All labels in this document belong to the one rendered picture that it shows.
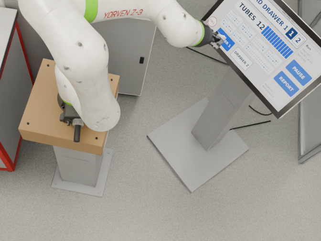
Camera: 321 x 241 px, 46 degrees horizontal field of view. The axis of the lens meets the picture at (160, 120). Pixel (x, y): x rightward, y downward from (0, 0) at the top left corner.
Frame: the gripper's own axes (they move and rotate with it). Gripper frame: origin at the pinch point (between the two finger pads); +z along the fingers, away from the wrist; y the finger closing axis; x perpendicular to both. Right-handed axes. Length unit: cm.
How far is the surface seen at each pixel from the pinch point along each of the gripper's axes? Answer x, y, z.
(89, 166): 89, 3, -3
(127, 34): 35, 42, 14
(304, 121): 22, -43, 125
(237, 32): -5.7, -2.2, 4.3
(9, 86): 84, 53, -23
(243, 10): -13.2, 2.3, 4.3
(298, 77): -11.0, -31.6, 4.3
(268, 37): -13.1, -12.6, 4.3
